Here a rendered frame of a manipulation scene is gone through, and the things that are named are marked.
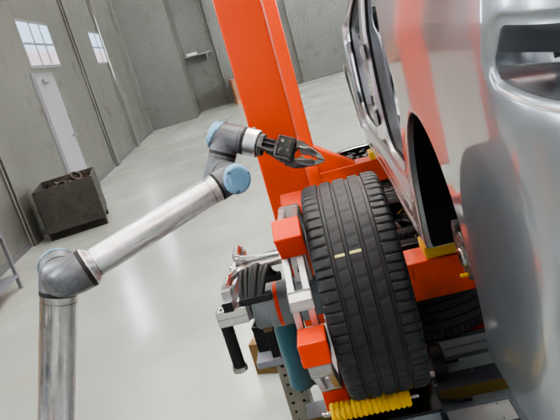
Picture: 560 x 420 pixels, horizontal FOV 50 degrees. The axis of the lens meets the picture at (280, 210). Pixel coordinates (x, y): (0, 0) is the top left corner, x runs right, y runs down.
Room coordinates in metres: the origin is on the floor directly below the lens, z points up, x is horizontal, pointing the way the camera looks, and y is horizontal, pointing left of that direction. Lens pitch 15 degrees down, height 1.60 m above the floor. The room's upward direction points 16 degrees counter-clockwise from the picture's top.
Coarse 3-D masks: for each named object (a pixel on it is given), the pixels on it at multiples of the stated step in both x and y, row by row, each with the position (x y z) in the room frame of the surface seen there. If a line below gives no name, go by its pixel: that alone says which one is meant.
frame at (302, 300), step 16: (288, 208) 1.80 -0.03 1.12; (288, 272) 1.51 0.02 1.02; (304, 272) 1.50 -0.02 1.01; (288, 288) 1.48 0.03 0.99; (304, 288) 1.47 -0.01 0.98; (304, 304) 1.45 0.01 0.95; (320, 368) 1.45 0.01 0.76; (336, 368) 1.66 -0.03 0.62; (320, 384) 1.53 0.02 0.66; (336, 384) 1.56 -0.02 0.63
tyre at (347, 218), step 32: (320, 192) 1.65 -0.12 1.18; (352, 192) 1.60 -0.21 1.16; (384, 192) 1.58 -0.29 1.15; (320, 224) 1.53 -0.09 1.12; (352, 224) 1.50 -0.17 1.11; (384, 224) 1.47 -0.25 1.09; (320, 256) 1.46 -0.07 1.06; (352, 256) 1.44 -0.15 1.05; (384, 256) 1.42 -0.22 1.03; (320, 288) 1.42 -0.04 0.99; (352, 288) 1.40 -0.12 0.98; (384, 288) 1.39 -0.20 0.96; (352, 320) 1.38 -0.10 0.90; (384, 320) 1.37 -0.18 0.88; (416, 320) 1.37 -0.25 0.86; (352, 352) 1.39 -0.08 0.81; (384, 352) 1.38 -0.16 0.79; (416, 352) 1.37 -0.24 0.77; (352, 384) 1.42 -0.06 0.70; (384, 384) 1.43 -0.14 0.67; (416, 384) 1.45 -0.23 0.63
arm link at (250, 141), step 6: (246, 132) 1.90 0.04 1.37; (252, 132) 1.90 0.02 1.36; (258, 132) 1.90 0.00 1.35; (246, 138) 1.89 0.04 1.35; (252, 138) 1.89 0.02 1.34; (258, 138) 1.90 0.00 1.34; (246, 144) 1.89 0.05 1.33; (252, 144) 1.88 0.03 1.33; (246, 150) 1.89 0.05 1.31; (252, 150) 1.88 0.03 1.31; (252, 156) 1.90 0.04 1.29
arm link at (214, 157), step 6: (210, 150) 1.93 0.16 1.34; (210, 156) 1.92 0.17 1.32; (216, 156) 1.90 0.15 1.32; (222, 156) 1.90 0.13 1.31; (228, 156) 1.90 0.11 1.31; (234, 156) 1.92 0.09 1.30; (210, 162) 1.91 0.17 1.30; (216, 162) 1.88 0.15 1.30; (210, 168) 1.88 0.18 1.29; (204, 174) 1.92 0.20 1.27
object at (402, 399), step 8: (384, 392) 1.59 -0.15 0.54; (400, 392) 1.57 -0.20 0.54; (408, 392) 1.56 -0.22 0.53; (416, 392) 1.57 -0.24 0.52; (352, 400) 1.59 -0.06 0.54; (368, 400) 1.58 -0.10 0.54; (376, 400) 1.57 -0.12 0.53; (384, 400) 1.56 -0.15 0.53; (392, 400) 1.56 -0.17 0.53; (400, 400) 1.56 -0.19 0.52; (408, 400) 1.55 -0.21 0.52; (336, 408) 1.58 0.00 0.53; (344, 408) 1.58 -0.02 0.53; (352, 408) 1.57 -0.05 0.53; (360, 408) 1.57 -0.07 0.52; (368, 408) 1.57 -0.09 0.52; (376, 408) 1.56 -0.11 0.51; (384, 408) 1.56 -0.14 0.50; (392, 408) 1.56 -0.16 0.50; (400, 408) 1.56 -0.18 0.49; (328, 416) 1.60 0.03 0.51; (336, 416) 1.58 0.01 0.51; (344, 416) 1.57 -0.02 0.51; (352, 416) 1.57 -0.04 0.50; (360, 416) 1.57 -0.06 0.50
